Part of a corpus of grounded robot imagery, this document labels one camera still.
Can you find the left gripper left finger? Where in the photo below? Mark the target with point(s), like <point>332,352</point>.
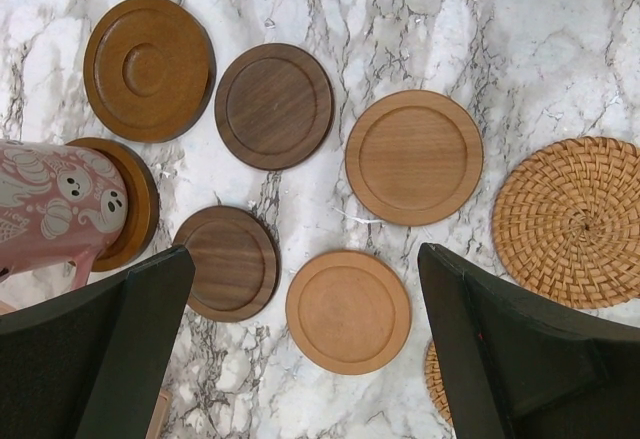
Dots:
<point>90,363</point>

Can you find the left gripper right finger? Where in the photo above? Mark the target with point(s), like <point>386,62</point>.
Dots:
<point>517,365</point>

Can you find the woven rattan coaster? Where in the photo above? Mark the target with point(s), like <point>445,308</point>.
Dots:
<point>565,223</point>
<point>434,383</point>

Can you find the peach mesh file organizer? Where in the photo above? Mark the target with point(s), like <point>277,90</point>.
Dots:
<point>160,414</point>

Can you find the red pink mug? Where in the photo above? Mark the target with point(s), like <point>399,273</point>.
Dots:
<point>58,204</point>

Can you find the brown ringed wooden coaster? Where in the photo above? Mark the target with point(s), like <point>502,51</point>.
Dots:
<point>143,203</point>

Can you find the light wooden coaster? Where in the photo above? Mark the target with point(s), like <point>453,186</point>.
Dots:
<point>414,157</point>
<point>348,312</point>

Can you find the dark brown wooden coaster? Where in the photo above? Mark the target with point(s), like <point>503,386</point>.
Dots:
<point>237,263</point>

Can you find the light wooden front coaster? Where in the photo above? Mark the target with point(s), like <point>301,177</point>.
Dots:
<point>414,157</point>

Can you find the dark walnut coaster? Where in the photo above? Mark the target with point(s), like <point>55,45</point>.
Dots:
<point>274,106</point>

